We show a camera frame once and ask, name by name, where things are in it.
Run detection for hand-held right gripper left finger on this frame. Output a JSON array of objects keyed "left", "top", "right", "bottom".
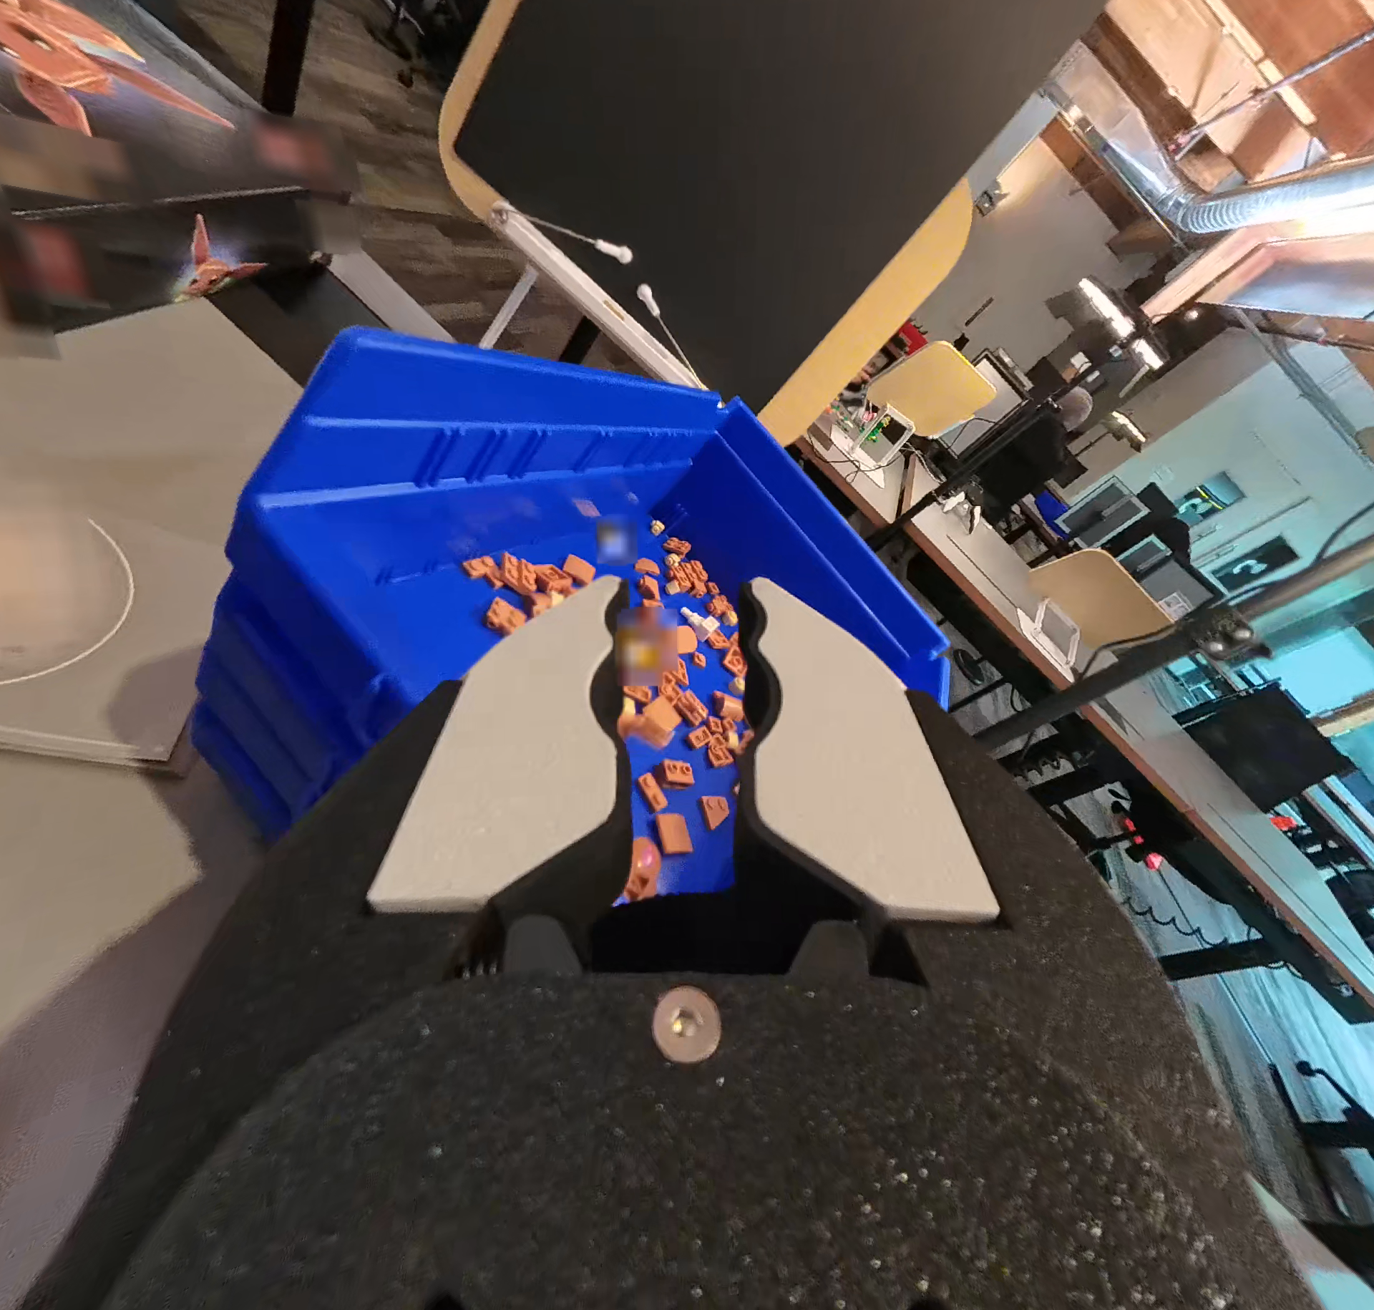
[{"left": 364, "top": 577, "right": 634, "bottom": 917}]

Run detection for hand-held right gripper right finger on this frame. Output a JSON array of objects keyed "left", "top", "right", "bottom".
[{"left": 734, "top": 577, "right": 1001, "bottom": 926}]

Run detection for stack of blue plastic bins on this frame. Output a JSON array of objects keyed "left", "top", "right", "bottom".
[{"left": 192, "top": 326, "right": 952, "bottom": 910}]

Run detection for grey desk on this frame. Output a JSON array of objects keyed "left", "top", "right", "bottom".
[{"left": 0, "top": 301, "right": 430, "bottom": 1225}]

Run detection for pile of brown bricks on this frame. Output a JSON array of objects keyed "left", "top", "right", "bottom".
[{"left": 460, "top": 521, "right": 752, "bottom": 903}]

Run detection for tan wooden chair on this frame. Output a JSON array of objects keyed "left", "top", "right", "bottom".
[
  {"left": 1029, "top": 548, "right": 1175, "bottom": 650},
  {"left": 865, "top": 342, "right": 999, "bottom": 442}
]

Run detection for grey instruction booklet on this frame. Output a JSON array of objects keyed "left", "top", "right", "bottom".
[{"left": 0, "top": 507, "right": 200, "bottom": 766}]

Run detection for black board with wooden edge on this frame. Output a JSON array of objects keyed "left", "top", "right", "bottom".
[{"left": 439, "top": 0, "right": 1164, "bottom": 445}]

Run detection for printed cardboard box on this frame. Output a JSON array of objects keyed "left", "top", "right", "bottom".
[{"left": 0, "top": 0, "right": 361, "bottom": 337}]

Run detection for white metal frame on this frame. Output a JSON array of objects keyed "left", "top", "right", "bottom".
[{"left": 477, "top": 205, "right": 710, "bottom": 393}]

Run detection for silver ventilation duct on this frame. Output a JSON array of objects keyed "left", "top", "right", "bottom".
[{"left": 1051, "top": 43, "right": 1374, "bottom": 247}]

